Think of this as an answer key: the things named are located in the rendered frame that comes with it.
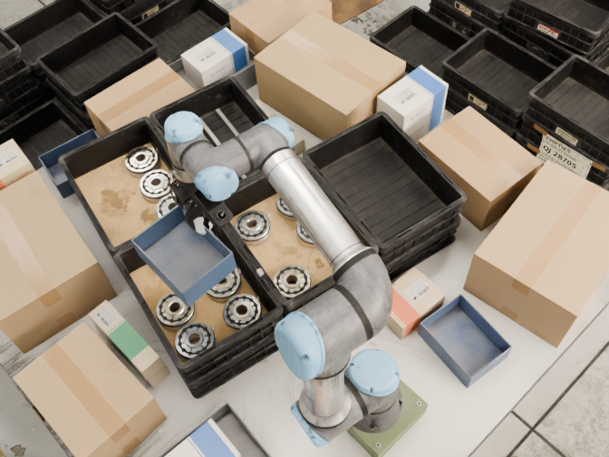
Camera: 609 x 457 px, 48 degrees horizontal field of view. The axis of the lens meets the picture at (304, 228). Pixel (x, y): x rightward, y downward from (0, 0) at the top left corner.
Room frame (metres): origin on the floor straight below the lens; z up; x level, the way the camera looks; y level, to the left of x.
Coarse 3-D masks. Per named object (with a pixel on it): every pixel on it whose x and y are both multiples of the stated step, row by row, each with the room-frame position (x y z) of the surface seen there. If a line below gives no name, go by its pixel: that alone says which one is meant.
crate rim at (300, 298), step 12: (252, 180) 1.20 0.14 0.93; (336, 204) 1.09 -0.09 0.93; (348, 216) 1.05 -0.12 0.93; (228, 228) 1.04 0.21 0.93; (360, 228) 1.01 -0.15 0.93; (240, 240) 1.00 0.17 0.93; (372, 240) 0.97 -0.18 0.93; (264, 276) 0.89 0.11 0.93; (276, 288) 0.85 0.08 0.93; (312, 288) 0.84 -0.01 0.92; (324, 288) 0.85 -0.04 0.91; (288, 300) 0.81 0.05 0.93; (300, 300) 0.81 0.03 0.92
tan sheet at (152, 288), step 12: (132, 276) 0.98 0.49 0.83; (144, 276) 0.97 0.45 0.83; (156, 276) 0.97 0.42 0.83; (144, 288) 0.93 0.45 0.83; (156, 288) 0.93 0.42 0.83; (168, 288) 0.93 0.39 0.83; (156, 300) 0.89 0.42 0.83; (204, 300) 0.88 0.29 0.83; (204, 312) 0.85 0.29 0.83; (216, 312) 0.84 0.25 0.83; (240, 312) 0.84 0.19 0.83; (264, 312) 0.83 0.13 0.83; (216, 324) 0.81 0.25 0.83; (168, 336) 0.78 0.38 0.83; (216, 336) 0.77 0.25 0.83; (180, 360) 0.71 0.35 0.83
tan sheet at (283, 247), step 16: (256, 208) 1.17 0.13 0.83; (272, 208) 1.17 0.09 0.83; (272, 224) 1.11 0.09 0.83; (288, 224) 1.11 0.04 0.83; (272, 240) 1.05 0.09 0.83; (288, 240) 1.05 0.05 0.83; (256, 256) 1.01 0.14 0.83; (272, 256) 1.00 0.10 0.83; (288, 256) 1.00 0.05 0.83; (304, 256) 1.00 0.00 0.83; (320, 256) 0.99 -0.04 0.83; (272, 272) 0.95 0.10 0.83; (320, 272) 0.94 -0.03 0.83
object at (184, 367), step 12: (120, 252) 0.99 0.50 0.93; (240, 252) 0.97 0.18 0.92; (120, 264) 0.96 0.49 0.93; (252, 264) 0.92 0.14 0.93; (132, 288) 0.88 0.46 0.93; (264, 288) 0.85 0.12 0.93; (144, 300) 0.84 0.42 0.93; (276, 300) 0.81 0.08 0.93; (276, 312) 0.78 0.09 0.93; (156, 324) 0.77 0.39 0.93; (252, 324) 0.75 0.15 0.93; (264, 324) 0.76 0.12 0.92; (228, 336) 0.72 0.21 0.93; (240, 336) 0.72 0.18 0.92; (168, 348) 0.70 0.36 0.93; (216, 348) 0.69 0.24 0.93; (192, 360) 0.67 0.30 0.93; (204, 360) 0.67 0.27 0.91
